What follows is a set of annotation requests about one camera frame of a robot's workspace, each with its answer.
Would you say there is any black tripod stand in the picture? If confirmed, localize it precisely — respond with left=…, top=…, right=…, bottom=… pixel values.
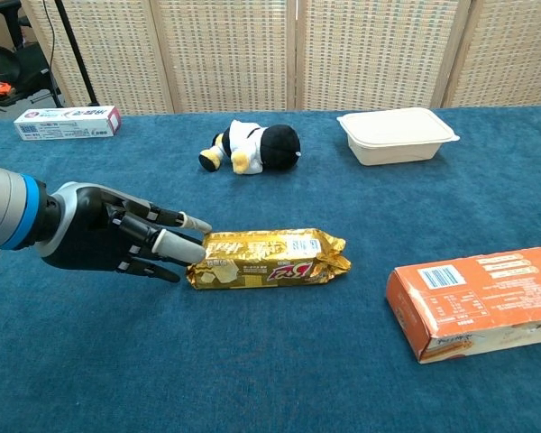
left=53, top=0, right=100, bottom=107

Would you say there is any blue table mat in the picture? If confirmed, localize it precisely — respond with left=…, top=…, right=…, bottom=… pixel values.
left=0, top=104, right=541, bottom=433

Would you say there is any white toothpaste box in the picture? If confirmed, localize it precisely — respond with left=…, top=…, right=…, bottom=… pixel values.
left=13, top=105, right=123, bottom=142

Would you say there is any black office chair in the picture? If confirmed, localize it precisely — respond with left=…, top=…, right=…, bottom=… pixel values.
left=0, top=0, right=64, bottom=107

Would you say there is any beige lidded food container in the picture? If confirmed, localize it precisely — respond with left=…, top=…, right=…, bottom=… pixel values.
left=336, top=106, right=461, bottom=167

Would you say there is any orange cardboard box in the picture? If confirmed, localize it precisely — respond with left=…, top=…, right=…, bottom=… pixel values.
left=384, top=244, right=541, bottom=364

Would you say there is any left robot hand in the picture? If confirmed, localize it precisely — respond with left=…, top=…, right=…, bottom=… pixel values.
left=39, top=181, right=213, bottom=284

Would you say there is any woven wooden folding screen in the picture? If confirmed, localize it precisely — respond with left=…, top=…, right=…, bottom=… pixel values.
left=20, top=0, right=541, bottom=116

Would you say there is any penguin plush toy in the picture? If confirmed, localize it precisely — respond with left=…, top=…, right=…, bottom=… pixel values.
left=198, top=119, right=302, bottom=176

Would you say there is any gold snack packet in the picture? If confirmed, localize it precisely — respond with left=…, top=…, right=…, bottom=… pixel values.
left=185, top=227, right=353, bottom=291

